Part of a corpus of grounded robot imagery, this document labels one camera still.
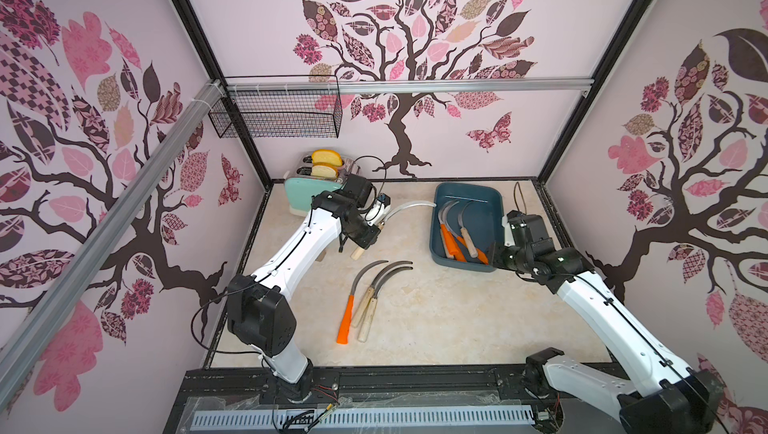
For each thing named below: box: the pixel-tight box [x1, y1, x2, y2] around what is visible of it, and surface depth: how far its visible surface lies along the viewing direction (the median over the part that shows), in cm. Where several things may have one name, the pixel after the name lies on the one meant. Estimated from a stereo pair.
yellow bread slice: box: [311, 149, 343, 167], surface depth 102 cm
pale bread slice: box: [310, 163, 339, 180], surface depth 100 cm
